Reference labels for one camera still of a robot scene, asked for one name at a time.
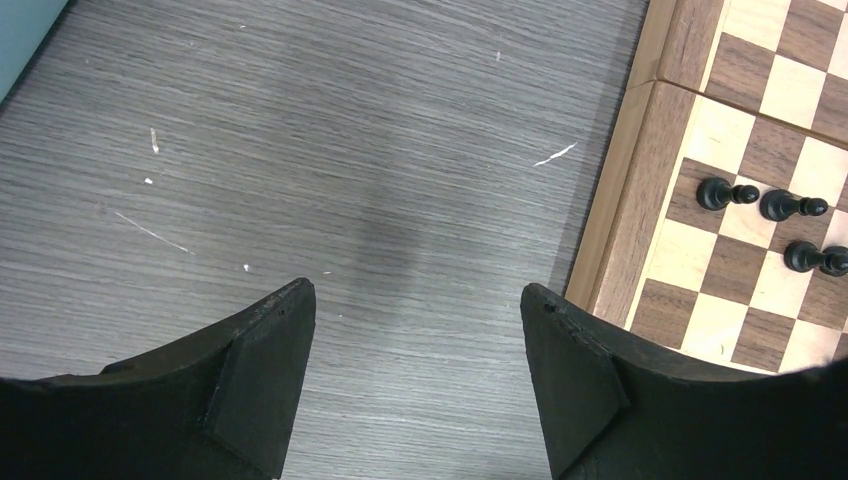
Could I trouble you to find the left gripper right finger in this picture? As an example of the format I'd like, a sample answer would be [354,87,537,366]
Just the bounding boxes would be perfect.
[520,283,847,479]

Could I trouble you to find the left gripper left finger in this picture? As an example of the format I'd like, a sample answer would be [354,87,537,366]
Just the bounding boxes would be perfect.
[1,278,316,479]

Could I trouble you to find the black pawn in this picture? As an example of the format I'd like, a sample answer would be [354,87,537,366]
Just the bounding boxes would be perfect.
[783,241,847,277]
[759,189,828,222]
[695,177,760,211]

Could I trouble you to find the wooden chess board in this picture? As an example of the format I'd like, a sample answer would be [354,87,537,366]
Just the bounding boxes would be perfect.
[565,0,847,373]

